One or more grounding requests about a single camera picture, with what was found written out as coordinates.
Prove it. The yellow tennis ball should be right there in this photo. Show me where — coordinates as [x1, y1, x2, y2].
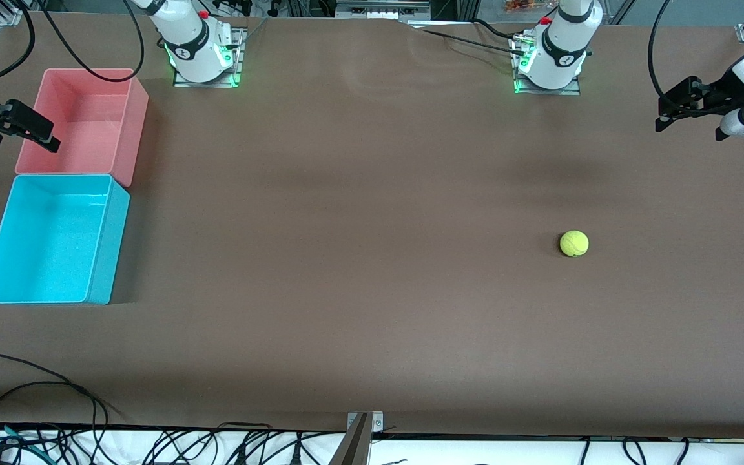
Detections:
[559, 230, 590, 258]

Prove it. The pink plastic bin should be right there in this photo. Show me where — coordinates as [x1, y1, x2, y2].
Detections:
[15, 68, 150, 188]

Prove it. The blue plastic bin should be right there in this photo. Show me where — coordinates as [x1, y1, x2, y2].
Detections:
[0, 174, 131, 305]

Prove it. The teal cable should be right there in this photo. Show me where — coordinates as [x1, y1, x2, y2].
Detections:
[0, 421, 43, 456]

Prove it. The grey metal frame bar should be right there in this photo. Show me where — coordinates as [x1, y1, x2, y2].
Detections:
[335, 0, 432, 20]

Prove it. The metal corner bracket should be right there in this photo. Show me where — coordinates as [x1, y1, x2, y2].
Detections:
[346, 411, 384, 432]

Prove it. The grey camera mount beam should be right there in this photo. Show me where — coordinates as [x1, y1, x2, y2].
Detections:
[330, 413, 373, 465]

